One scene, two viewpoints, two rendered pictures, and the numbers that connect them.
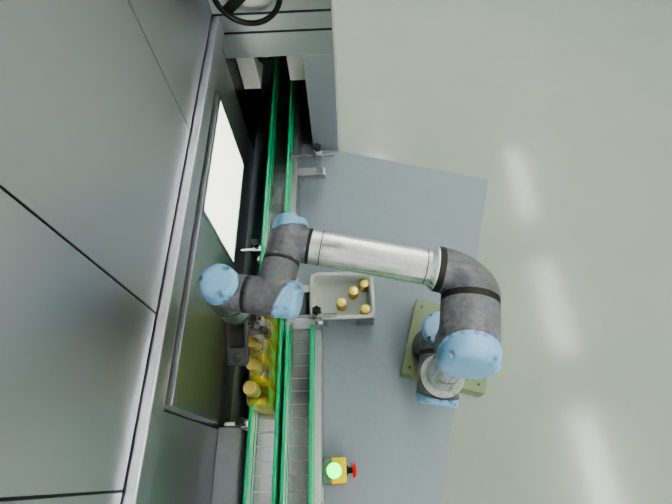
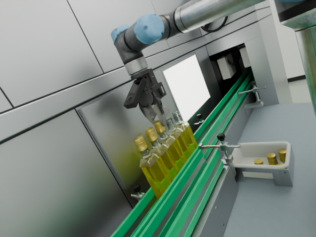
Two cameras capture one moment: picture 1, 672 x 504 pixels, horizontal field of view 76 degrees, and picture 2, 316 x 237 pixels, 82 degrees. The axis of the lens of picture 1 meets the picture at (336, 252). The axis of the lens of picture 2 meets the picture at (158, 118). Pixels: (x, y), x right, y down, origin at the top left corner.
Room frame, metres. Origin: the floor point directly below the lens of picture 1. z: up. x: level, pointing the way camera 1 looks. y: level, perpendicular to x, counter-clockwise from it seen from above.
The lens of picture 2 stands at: (-0.17, -0.21, 1.35)
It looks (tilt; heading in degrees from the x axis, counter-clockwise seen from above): 15 degrees down; 41
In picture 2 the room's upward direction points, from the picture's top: 25 degrees counter-clockwise
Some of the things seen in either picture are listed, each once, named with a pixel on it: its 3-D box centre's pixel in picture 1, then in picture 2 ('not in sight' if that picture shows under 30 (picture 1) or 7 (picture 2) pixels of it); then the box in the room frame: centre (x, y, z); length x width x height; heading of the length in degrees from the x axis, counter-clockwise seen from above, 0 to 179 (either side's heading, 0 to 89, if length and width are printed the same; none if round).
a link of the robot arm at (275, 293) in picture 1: (274, 289); (147, 32); (0.34, 0.13, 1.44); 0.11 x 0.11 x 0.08; 77
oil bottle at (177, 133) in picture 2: (267, 337); (182, 151); (0.38, 0.23, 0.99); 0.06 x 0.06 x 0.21; 89
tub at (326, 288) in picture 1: (342, 298); (260, 161); (0.56, -0.01, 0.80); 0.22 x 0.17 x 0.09; 87
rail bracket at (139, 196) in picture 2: (237, 424); (139, 199); (0.15, 0.31, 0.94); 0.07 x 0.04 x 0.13; 87
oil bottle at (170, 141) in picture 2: (265, 357); (175, 159); (0.32, 0.23, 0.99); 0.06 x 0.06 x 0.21; 88
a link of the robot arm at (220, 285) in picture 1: (224, 290); (127, 44); (0.34, 0.23, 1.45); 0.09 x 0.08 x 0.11; 77
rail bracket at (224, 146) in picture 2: (310, 316); (219, 148); (0.45, 0.10, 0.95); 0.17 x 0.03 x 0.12; 87
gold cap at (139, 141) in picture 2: (251, 388); (140, 143); (0.21, 0.24, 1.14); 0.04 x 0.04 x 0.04
